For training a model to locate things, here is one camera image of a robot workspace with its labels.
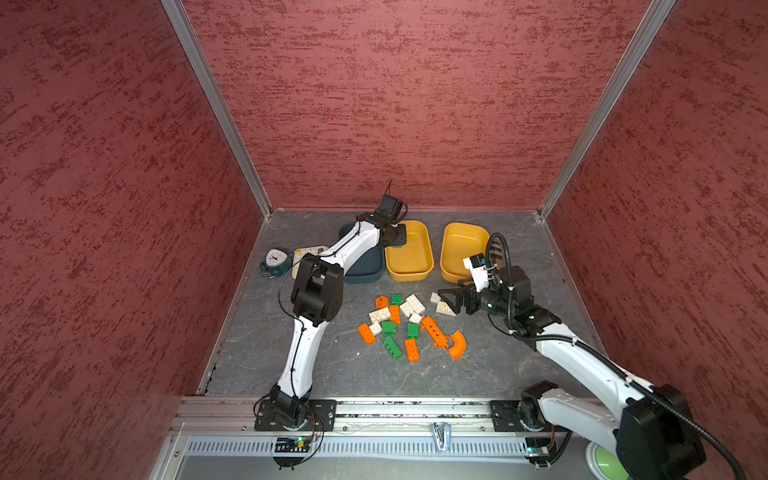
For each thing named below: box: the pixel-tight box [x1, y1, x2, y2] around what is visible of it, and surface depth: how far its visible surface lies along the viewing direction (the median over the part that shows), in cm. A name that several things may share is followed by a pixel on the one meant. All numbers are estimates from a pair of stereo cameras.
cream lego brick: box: [368, 307, 391, 323], surface depth 93 cm
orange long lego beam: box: [420, 315, 449, 350], surface depth 89 cm
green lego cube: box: [381, 321, 397, 334], surface depth 90 cm
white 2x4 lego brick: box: [400, 293, 426, 317], surface depth 94 cm
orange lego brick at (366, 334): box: [357, 323, 377, 346], surface depth 89 cm
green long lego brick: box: [384, 335, 402, 360], surface depth 85 cm
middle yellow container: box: [384, 220, 435, 282], surface depth 105 cm
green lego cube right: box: [407, 323, 419, 340], surface depth 89 cm
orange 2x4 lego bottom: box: [404, 338, 421, 363], surface depth 87 cm
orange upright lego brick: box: [388, 305, 401, 325], surface depth 94 cm
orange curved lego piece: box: [449, 330, 467, 361], surface depth 87 cm
